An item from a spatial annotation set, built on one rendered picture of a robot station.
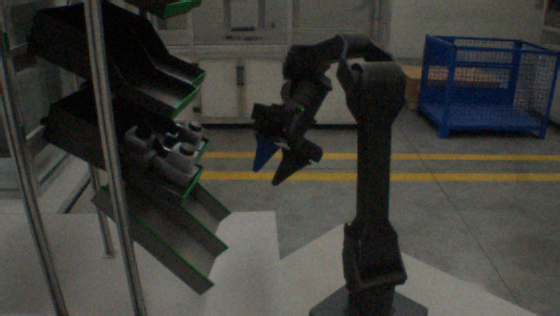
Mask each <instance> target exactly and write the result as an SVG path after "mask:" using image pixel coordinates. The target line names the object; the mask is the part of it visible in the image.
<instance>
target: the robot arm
mask: <svg viewBox="0 0 560 316"><path fill-rule="evenodd" d="M354 58H361V59H364V60H365V61H366V62H359V63H354V64H353V65H352V66H350V65H349V63H348V61H347V60H350V59H354ZM336 63H339V66H338V69H337V73H336V77H337V79H338V81H339V82H340V84H341V86H342V88H343V90H344V92H345V94H346V104H347V107H348V109H349V112H350V113H351V115H352V117H353V118H354V120H355V121H356V122H357V171H356V172H357V181H356V216H355V218H354V219H353V221H351V222H346V224H345V226H344V243H343V248H342V252H341V255H342V265H343V275H344V279H345V281H346V288H347V290H349V293H348V303H349V304H348V305H346V306H345V307H344V308H343V312H346V313H347V314H349V315H350V316H391V315H393V313H394V312H395V311H396V306H395V307H394V306H393V305H392V304H393V298H394V290H395V286H397V285H404V283H405V281H406V279H407V272H406V269H405V267H404V264H403V261H402V260H403V258H402V255H401V252H400V249H399V247H398V234H397V233H396V231H395V230H394V228H393V227H392V225H391V222H390V221H389V195H390V168H391V141H392V125H393V124H394V120H395V119H396V117H397V116H398V114H399V113H400V112H401V110H402V109H403V103H404V97H405V90H406V85H407V78H406V75H405V72H404V71H403V69H402V68H401V66H400V65H399V63H398V62H397V60H396V59H395V57H393V56H392V55H391V54H390V53H389V52H388V51H386V50H385V49H383V48H382V47H380V46H379V45H377V44H375V42H374V41H373V40H372V38H371V37H370V36H369V35H368V34H365V33H364V32H353V33H343V32H340V33H339V34H336V35H335V36H334V37H333V38H331V39H328V40H323V41H321V42H318V43H317V44H299V45H292V47H291V48H290V50H289V51H288V52H287V57H286V59H285V62H284V65H283V69H282V75H283V80H287V81H286V82H285V83H284V84H283V85H282V87H281V99H282V101H283V102H284V103H281V105H280V104H279V105H278V104H275V103H273V104H272V105H271V106H269V105H264V104H259V103H255V104H254V108H253V112H252V116H251V119H255V120H254V124H253V126H252V128H253V129H254V131H256V132H257V133H254V132H253V135H254V136H255V139H256V141H257V146H256V152H255V157H254V162H253V171H254V172H257V171H258V170H260V169H261V168H263V166H264V165H265V164H266V163H267V162H268V161H269V160H270V159H271V158H272V157H273V156H274V154H275V153H276V152H277V151H278V150H279V149H280V148H281V152H282V159H281V163H280V165H279V168H278V169H277V171H276V173H275V175H274V178H273V180H272V185H274V186H278V185H279V184H281V182H282V181H284V180H285V179H287V178H288V177H289V176H291V175H292V174H293V173H295V172H296V171H298V170H300V169H301V168H305V167H306V166H308V165H309V166H310V165H311V164H312V163H310V162H309V160H311V161H313V162H315V163H319V161H320V160H321V158H322V156H323V151H322V148H321V147H319V146H318V145H316V144H314V143H313V142H311V141H310V140H307V139H306V138H304V136H305V134H306V133H307V131H308V127H309V125H310V124H312V125H315V124H316V122H317V120H316V119H314V116H316V114H317V112H318V110H319V108H320V107H321V105H322V103H323V101H324V99H325V98H326V97H327V93H328V92H331V91H332V89H333V88H332V85H331V79H329V78H328V77H326V76H325V75H324V73H325V72H326V71H327V70H328V69H330V68H331V65H332V64H336ZM275 141H276V142H283V143H285V144H287V146H288V147H290V148H289V150H288V149H286V148H285V147H283V146H279V145H277V144H276V143H275Z"/></svg>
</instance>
